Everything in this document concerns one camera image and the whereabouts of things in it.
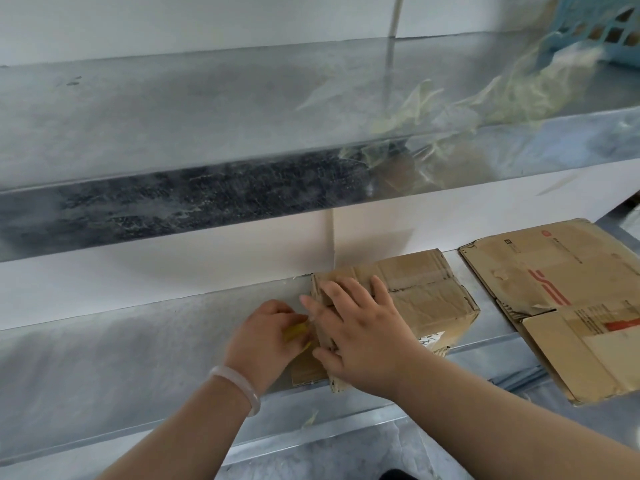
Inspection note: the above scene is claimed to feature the pile of clear tape scraps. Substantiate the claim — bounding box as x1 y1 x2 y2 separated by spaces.
295 44 601 195

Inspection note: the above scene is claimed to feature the person's right forearm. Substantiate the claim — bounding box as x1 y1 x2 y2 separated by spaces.
389 344 640 480

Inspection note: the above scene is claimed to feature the white bangle bracelet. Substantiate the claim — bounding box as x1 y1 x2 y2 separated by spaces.
209 364 262 418

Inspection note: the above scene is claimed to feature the person's left forearm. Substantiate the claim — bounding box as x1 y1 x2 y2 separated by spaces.
95 379 251 480

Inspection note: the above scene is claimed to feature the blue plastic basket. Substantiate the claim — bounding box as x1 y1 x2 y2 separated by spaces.
539 0 640 71

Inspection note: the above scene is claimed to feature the pile of assorted small items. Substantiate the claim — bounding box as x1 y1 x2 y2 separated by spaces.
569 7 640 48

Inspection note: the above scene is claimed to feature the person's left hand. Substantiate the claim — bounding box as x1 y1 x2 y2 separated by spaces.
222 299 315 395

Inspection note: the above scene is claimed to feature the large red-printed cardboard box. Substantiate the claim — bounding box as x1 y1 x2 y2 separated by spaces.
457 218 640 407

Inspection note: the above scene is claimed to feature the person's right hand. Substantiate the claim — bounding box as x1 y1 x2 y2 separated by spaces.
299 275 431 398

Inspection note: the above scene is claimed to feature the small labelled cardboard box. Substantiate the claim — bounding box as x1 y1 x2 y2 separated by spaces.
289 248 481 394

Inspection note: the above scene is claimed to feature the yellow tape roll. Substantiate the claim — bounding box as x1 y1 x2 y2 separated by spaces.
282 322 313 355

